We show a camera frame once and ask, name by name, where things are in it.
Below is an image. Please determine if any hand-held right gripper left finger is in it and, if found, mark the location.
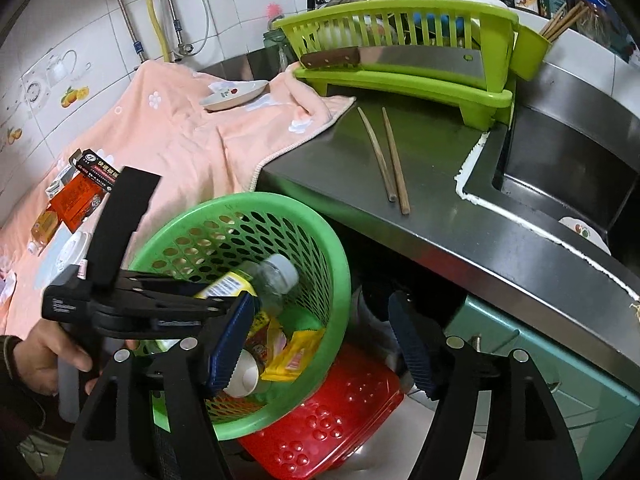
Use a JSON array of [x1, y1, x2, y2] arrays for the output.
[[57, 292, 259, 480]]

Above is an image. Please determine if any white printed plate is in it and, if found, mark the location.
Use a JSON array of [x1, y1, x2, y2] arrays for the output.
[[557, 216, 612, 257]]

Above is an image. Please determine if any green plastic basket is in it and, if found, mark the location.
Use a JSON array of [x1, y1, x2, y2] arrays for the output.
[[129, 192, 353, 441]]

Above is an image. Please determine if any teal cabinet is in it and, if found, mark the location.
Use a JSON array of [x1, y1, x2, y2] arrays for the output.
[[440, 294, 640, 461]]

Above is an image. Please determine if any steel cleaver with wooden handle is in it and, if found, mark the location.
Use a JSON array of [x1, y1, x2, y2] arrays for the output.
[[300, 45, 487, 92]]

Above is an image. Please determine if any small yellow bottle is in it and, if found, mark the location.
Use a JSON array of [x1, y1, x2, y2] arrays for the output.
[[27, 208, 64, 257]]

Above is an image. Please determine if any red cardboard box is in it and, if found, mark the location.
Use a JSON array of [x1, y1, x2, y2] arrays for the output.
[[47, 172, 114, 234]]

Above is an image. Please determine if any pink flowered towel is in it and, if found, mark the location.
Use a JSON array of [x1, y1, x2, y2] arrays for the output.
[[0, 57, 358, 321]]

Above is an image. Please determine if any yellow snack packet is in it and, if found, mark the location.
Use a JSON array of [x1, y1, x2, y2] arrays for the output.
[[260, 327, 326, 384]]

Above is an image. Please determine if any white paper cup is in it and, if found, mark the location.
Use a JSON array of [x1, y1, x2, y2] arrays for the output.
[[222, 347, 261, 399]]

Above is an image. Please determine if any metal hose with valve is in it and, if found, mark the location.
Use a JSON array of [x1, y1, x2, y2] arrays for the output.
[[159, 0, 212, 59]]

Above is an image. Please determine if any red plastic basket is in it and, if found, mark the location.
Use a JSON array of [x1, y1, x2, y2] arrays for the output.
[[237, 342, 406, 480]]

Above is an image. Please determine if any bundle of chopsticks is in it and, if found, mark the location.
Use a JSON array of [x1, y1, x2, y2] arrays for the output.
[[540, 0, 592, 42]]

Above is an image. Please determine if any black packaging box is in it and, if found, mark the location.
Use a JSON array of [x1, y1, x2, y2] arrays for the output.
[[67, 147, 124, 194]]

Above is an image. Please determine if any red and yellow wrapper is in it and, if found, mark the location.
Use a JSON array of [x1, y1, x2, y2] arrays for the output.
[[245, 310, 287, 367]]

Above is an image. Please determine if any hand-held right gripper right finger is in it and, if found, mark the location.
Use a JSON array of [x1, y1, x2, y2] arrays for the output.
[[387, 290, 583, 480]]

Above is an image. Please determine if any person's left hand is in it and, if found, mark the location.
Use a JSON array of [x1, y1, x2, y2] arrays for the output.
[[12, 316, 142, 397]]

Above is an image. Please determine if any yellow label plastic bottle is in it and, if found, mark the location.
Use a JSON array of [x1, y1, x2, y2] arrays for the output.
[[194, 254, 300, 322]]

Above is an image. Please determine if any green dish rack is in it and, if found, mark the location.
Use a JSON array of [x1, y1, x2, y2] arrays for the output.
[[271, 0, 553, 131]]

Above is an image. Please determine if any crumpled white paper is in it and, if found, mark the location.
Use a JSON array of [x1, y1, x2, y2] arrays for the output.
[[0, 269, 19, 307]]

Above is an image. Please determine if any steel sink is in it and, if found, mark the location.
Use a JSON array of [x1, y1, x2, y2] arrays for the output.
[[492, 60, 640, 281]]

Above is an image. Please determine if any wooden chopstick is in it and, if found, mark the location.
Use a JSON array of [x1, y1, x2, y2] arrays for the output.
[[381, 107, 411, 215], [356, 107, 399, 203]]

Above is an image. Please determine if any metal hose with blue band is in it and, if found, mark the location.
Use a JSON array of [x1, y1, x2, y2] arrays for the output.
[[96, 0, 147, 64]]

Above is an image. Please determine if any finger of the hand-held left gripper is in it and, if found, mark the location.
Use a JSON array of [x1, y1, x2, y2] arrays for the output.
[[120, 271, 213, 298], [131, 296, 228, 322]]

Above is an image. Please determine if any yellow hose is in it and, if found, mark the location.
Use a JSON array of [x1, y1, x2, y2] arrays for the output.
[[146, 0, 169, 62]]

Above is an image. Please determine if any person's left forearm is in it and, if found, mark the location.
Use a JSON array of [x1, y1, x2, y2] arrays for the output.
[[0, 334, 48, 443]]

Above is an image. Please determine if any white plate with red print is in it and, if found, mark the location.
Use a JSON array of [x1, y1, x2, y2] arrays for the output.
[[199, 80, 271, 112]]

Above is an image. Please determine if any glass jar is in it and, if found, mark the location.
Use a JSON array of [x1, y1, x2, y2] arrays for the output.
[[262, 27, 297, 74]]

